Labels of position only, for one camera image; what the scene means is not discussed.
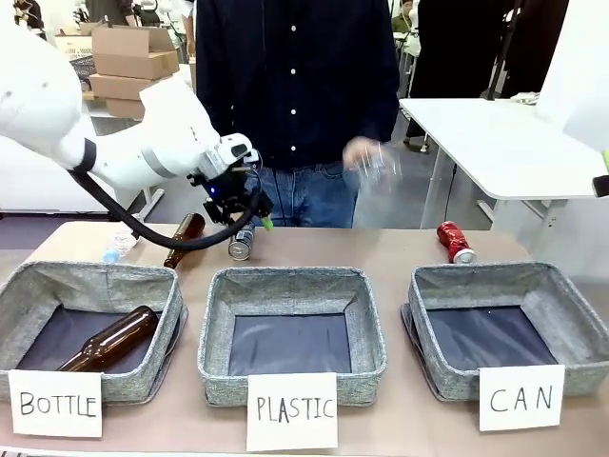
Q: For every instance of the person in dark shirt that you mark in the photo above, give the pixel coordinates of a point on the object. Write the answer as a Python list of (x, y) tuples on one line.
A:
[(295, 81)]

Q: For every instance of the large open cardboard box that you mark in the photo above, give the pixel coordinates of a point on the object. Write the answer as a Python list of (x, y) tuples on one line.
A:
[(133, 52)]

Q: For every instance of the clear plastic cup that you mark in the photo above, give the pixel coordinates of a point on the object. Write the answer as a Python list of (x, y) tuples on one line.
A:
[(380, 190)]

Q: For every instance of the person's left hand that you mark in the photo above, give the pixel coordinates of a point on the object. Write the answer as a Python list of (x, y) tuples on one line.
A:
[(361, 153)]

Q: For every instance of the white folding table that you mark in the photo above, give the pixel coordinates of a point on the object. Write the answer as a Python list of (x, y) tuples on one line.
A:
[(499, 143)]

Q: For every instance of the grey fabric basket can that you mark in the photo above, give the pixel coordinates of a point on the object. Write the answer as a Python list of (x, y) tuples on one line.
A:
[(561, 304)]

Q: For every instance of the flat cardboard box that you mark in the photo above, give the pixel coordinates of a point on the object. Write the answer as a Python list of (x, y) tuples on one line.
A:
[(119, 86)]

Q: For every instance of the small cardboard box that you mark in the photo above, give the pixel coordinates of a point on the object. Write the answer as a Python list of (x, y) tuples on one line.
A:
[(124, 108)]

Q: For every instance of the grey fabric basket bottle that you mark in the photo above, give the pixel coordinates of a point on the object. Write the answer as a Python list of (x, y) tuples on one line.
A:
[(28, 309)]

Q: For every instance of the grey fabric basket plastic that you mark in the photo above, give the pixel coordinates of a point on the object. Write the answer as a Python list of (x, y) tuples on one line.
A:
[(290, 290)]

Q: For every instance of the white paper label CAN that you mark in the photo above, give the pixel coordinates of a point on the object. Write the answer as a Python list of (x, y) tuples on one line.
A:
[(521, 397)]

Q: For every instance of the black tripod stand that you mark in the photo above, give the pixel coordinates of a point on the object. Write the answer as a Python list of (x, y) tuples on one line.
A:
[(502, 52)]

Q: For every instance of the crushed red can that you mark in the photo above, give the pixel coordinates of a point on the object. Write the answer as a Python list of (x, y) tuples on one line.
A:
[(456, 242)]

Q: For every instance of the dark aluminium can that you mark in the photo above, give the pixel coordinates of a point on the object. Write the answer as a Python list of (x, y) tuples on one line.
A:
[(241, 245)]

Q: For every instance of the white paper label BOTTLE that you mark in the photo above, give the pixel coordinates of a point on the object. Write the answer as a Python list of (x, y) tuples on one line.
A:
[(56, 403)]

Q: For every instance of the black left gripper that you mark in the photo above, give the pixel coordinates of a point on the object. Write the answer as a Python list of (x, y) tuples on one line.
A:
[(230, 190)]

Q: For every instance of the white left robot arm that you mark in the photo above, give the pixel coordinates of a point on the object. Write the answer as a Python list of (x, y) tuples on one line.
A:
[(47, 105)]

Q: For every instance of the brown glass bottle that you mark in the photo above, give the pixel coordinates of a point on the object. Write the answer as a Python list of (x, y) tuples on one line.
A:
[(183, 240), (109, 340)]

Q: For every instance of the white paper label PLASTIC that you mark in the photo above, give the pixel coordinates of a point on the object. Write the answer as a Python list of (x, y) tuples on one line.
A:
[(291, 411)]

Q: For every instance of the crumpled clear plastic bottle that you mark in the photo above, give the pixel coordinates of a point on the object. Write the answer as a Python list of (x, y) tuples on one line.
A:
[(119, 245)]

